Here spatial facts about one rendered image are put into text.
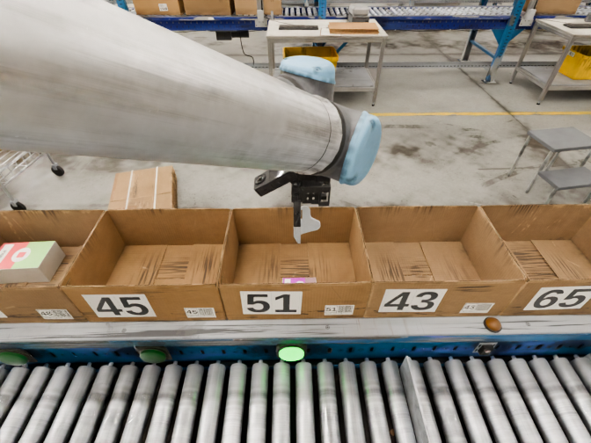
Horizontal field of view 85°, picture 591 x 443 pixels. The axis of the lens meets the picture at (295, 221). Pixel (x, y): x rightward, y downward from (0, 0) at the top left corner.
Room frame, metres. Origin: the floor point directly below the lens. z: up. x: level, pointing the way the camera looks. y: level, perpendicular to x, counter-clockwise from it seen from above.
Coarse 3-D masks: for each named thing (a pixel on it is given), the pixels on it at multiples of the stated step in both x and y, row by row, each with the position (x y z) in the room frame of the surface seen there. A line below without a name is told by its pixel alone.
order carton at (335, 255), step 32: (256, 224) 0.77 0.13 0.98; (288, 224) 0.77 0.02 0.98; (320, 224) 0.77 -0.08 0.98; (352, 224) 0.77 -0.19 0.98; (224, 256) 0.58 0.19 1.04; (256, 256) 0.71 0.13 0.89; (288, 256) 0.71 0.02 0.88; (320, 256) 0.71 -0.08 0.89; (352, 256) 0.70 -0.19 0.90; (224, 288) 0.48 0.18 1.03; (256, 288) 0.48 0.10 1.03; (288, 288) 0.48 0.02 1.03; (320, 288) 0.48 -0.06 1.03; (352, 288) 0.48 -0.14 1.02
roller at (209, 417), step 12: (216, 360) 0.43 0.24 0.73; (216, 372) 0.39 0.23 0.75; (216, 384) 0.35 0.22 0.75; (204, 396) 0.32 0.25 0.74; (216, 396) 0.32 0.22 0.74; (204, 408) 0.29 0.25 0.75; (216, 408) 0.29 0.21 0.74; (204, 420) 0.26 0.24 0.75; (216, 420) 0.26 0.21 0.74; (204, 432) 0.23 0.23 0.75; (216, 432) 0.24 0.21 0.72
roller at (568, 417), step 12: (540, 360) 0.42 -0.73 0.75; (540, 372) 0.39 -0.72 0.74; (552, 372) 0.39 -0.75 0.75; (540, 384) 0.36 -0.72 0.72; (552, 384) 0.35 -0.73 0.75; (552, 396) 0.32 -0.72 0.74; (564, 396) 0.32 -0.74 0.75; (552, 408) 0.30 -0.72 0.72; (564, 408) 0.29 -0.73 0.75; (564, 420) 0.26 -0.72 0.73; (576, 420) 0.26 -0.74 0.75; (576, 432) 0.23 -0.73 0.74
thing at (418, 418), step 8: (408, 360) 0.39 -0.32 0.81; (400, 368) 0.40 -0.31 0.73; (408, 368) 0.37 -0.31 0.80; (408, 376) 0.36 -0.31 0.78; (408, 384) 0.34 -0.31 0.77; (408, 392) 0.33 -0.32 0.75; (416, 392) 0.31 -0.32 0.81; (408, 400) 0.31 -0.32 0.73; (416, 400) 0.29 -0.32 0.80; (416, 408) 0.28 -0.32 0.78; (416, 416) 0.27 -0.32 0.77; (424, 416) 0.25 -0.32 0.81; (416, 424) 0.25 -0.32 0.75; (424, 424) 0.24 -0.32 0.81; (416, 432) 0.24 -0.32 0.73; (424, 432) 0.22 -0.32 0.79; (424, 440) 0.21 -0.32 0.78
